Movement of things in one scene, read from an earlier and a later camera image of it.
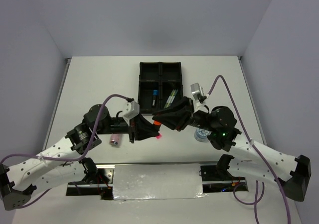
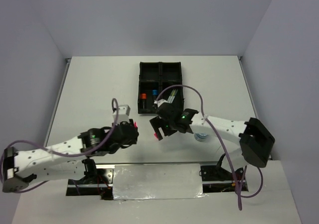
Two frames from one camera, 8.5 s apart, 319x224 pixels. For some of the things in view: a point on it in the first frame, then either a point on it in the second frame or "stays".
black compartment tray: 160,84 stays
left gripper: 139,128 to 133,141
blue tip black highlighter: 153,101 stays
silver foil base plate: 157,181 stays
